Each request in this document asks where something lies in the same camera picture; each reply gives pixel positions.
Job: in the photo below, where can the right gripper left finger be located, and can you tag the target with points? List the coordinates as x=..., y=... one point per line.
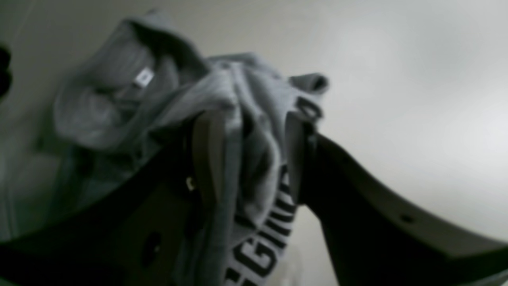
x=131, y=237

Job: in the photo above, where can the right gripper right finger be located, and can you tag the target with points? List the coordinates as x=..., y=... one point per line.
x=374, y=236

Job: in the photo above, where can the grey T-shirt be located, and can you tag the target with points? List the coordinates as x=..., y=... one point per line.
x=61, y=152

